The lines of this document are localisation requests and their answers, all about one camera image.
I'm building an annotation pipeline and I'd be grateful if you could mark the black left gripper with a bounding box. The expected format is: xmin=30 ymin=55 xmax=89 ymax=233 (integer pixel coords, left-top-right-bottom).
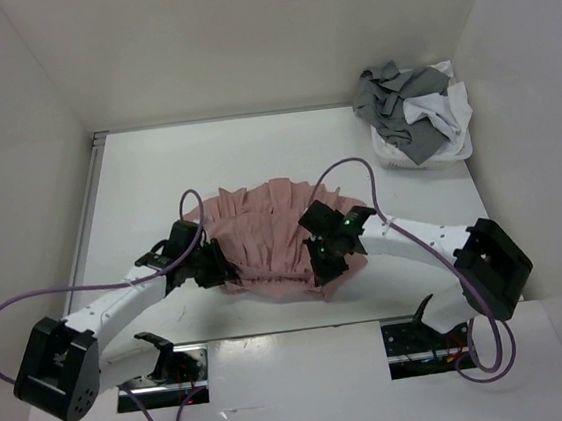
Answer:
xmin=182 ymin=235 xmax=241 ymax=291

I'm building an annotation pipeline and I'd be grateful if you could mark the pink pleated skirt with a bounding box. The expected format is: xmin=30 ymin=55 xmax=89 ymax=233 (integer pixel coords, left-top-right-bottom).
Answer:
xmin=183 ymin=178 xmax=368 ymax=302

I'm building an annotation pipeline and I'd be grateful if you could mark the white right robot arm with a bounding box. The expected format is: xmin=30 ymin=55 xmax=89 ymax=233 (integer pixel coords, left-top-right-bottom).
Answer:
xmin=298 ymin=201 xmax=533 ymax=349

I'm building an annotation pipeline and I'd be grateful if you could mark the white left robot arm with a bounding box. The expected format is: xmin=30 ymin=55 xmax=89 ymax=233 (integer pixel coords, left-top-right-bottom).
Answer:
xmin=13 ymin=220 xmax=239 ymax=421

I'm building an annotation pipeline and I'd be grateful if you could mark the grey crumpled skirt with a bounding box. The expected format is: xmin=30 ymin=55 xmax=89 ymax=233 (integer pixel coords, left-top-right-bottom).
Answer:
xmin=352 ymin=60 xmax=450 ymax=165

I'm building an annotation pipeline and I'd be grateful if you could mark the white crumpled skirt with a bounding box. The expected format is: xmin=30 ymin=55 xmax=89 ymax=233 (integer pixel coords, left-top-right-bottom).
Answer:
xmin=403 ymin=60 xmax=473 ymax=166

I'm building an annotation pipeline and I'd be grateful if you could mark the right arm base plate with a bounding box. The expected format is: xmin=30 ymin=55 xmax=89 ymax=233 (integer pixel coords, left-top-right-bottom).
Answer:
xmin=380 ymin=319 xmax=475 ymax=381

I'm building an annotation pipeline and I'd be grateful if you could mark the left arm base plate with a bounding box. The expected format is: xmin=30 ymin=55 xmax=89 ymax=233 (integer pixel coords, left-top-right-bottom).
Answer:
xmin=126 ymin=343 xmax=210 ymax=410

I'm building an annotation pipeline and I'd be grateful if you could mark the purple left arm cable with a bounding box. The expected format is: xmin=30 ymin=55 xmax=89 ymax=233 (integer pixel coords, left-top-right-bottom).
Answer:
xmin=0 ymin=186 xmax=229 ymax=421

